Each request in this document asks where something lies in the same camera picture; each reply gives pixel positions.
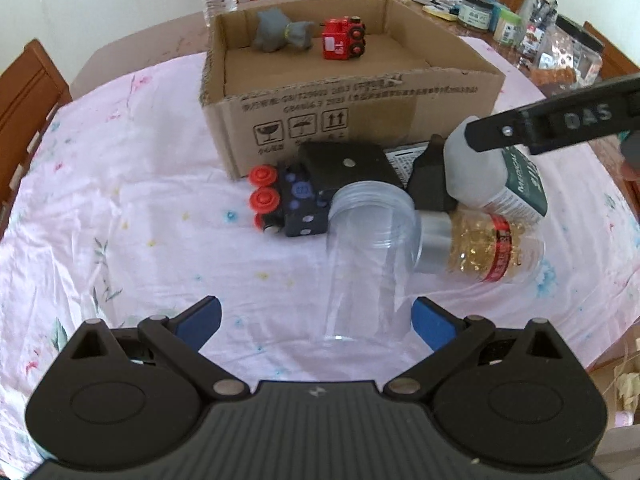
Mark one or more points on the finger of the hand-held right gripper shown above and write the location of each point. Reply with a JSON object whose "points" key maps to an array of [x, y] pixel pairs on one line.
{"points": [[430, 185], [550, 120]]}

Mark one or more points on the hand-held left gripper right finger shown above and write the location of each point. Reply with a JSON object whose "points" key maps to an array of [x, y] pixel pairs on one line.
{"points": [[431, 323]]}

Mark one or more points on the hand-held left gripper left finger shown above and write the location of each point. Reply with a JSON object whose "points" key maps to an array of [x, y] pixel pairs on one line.
{"points": [[201, 318]]}

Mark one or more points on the clear packet white label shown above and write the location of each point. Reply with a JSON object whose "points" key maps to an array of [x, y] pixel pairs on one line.
{"points": [[402, 162]]}

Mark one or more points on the white bottle green label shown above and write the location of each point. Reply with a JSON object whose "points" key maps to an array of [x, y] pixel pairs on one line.
{"points": [[475, 180]]}

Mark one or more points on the gold capsule bottle red label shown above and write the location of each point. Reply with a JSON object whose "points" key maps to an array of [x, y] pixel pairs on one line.
{"points": [[475, 245]]}

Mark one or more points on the clear plastic jar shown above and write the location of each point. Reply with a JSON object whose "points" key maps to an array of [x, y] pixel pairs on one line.
{"points": [[370, 260]]}

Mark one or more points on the brown cardboard box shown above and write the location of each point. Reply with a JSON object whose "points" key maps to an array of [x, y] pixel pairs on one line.
{"points": [[350, 110]]}

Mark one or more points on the black toy train red wheels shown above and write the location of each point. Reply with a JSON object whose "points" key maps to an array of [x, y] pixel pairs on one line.
{"points": [[300, 210]]}

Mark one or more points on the clear container black lid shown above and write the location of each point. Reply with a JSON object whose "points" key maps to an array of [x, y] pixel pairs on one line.
{"points": [[570, 55]]}

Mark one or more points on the clear cup of pens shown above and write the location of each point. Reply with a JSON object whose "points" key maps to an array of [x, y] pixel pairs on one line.
{"points": [[537, 25]]}

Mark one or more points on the jar with green lid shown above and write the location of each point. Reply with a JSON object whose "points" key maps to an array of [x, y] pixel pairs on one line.
{"points": [[507, 27]]}

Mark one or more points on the glass jar black lid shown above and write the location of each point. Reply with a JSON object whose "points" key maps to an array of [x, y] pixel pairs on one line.
{"points": [[476, 15]]}

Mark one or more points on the pink floral tablecloth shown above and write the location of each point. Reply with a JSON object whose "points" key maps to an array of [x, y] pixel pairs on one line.
{"points": [[125, 210]]}

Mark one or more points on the flat yellow tin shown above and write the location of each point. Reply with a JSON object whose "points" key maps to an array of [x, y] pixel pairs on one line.
{"points": [[441, 12]]}

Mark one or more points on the grey soft toy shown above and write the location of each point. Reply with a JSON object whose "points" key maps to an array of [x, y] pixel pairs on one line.
{"points": [[277, 30]]}

